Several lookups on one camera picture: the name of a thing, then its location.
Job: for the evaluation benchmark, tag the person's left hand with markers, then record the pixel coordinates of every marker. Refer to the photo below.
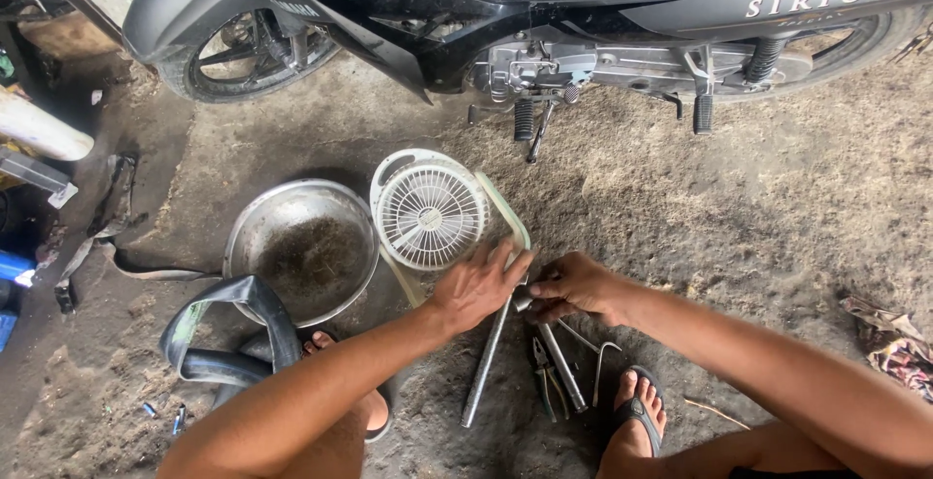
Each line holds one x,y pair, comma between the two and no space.
474,289

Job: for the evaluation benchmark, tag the person's right hand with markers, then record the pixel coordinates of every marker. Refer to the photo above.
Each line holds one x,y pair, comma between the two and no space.
583,286

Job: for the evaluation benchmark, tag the person's left fingers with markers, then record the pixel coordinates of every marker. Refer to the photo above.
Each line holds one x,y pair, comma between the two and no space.
510,264

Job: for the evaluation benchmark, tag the person's right fingers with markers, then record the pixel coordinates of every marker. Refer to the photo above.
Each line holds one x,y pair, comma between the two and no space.
550,286

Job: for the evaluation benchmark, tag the long grey metal rod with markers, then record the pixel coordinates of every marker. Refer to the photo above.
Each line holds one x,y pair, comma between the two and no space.
485,362

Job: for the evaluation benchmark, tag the thin straight metal rod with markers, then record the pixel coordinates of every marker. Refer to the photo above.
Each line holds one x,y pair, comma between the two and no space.
579,335

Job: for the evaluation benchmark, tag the grey metal tube wrench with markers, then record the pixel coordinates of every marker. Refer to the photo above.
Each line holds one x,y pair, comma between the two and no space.
565,370

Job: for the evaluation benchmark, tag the bent thin metal tool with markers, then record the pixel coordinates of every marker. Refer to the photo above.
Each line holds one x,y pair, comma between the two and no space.
599,370

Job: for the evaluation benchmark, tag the white fan with pale stand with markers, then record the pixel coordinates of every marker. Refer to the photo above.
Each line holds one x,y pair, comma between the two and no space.
430,209

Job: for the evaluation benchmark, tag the person's right black flip-flop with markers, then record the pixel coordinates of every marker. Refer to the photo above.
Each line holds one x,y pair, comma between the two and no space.
640,413

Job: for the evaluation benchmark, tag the person's black flip-flop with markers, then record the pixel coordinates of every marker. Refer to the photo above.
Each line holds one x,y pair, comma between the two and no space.
640,413
383,421

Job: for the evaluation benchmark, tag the person's right foot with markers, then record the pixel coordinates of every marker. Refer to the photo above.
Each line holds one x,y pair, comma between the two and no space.
630,435

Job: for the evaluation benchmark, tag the person's foot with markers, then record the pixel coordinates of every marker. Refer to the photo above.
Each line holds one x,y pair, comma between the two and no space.
630,435
375,406

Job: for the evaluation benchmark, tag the person's left foot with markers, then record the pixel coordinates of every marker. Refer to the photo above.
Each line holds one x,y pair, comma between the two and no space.
375,406

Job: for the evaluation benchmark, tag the round metal basin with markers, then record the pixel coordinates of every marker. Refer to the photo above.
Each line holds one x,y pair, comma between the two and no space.
310,253

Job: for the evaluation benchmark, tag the person's left black flip-flop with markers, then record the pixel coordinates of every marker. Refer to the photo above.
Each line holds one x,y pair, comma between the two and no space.
383,421

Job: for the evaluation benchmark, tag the thin wooden stick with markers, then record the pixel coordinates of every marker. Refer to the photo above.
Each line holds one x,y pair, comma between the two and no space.
718,413

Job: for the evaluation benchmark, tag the black motorcycle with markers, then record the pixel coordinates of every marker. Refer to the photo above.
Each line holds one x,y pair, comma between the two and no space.
525,20

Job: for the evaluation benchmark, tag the person's left leg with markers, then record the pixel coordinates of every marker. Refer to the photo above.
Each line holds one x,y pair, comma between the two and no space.
328,450

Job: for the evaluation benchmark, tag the person's leg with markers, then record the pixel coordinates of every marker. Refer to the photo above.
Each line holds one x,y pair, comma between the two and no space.
328,450
765,453

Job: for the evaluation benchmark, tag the person's right leg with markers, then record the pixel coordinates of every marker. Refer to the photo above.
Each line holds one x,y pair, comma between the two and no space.
765,453

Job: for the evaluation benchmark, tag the black rubber inner tube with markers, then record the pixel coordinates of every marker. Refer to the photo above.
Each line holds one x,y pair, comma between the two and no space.
211,366

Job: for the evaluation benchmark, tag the crumpled dirty rag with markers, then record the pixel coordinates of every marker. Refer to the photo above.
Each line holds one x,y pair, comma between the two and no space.
893,344

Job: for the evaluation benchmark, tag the small blue scrap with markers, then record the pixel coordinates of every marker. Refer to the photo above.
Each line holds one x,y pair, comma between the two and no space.
178,421
149,410

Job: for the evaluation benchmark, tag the torn black rubber strip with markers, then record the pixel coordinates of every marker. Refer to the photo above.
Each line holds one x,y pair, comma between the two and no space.
116,202

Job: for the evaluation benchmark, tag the white plastic pipe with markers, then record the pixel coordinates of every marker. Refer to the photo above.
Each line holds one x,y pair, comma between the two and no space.
40,129

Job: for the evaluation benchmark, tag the blue plastic container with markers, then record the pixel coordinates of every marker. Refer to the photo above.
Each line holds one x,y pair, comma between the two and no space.
6,330

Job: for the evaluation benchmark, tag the grey metal bracket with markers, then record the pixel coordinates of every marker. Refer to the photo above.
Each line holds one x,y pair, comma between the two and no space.
36,173

